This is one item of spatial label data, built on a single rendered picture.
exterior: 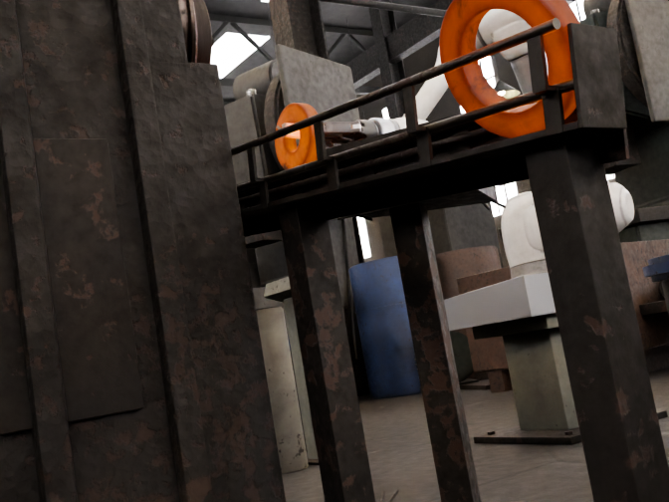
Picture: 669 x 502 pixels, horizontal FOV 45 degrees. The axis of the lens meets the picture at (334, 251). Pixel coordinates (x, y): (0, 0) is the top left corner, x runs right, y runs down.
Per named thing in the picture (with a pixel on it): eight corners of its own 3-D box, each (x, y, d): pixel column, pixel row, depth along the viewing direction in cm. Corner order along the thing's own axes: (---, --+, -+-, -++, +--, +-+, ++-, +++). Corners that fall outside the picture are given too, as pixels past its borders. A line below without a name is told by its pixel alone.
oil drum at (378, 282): (406, 396, 497) (381, 254, 508) (351, 401, 546) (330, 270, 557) (477, 381, 531) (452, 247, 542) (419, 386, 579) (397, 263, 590)
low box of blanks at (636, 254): (710, 358, 410) (681, 230, 418) (636, 379, 361) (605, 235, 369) (554, 375, 479) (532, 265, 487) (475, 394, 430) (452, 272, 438)
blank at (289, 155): (300, 183, 179) (313, 183, 181) (317, 117, 173) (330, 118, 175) (268, 156, 190) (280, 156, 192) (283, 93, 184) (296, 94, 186)
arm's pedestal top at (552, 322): (548, 326, 269) (545, 314, 269) (625, 314, 241) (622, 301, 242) (473, 340, 252) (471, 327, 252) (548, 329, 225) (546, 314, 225)
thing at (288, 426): (283, 475, 251) (257, 308, 257) (264, 474, 261) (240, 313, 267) (316, 466, 258) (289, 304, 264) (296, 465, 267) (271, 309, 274)
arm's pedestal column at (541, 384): (565, 418, 270) (548, 326, 274) (668, 416, 236) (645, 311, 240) (474, 443, 249) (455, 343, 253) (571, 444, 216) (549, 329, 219)
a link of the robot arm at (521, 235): (523, 270, 260) (508, 204, 264) (576, 256, 250) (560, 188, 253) (499, 269, 248) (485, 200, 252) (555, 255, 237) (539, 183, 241)
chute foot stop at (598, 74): (582, 126, 83) (570, 22, 83) (577, 127, 83) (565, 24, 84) (627, 127, 87) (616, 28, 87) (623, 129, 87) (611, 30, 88)
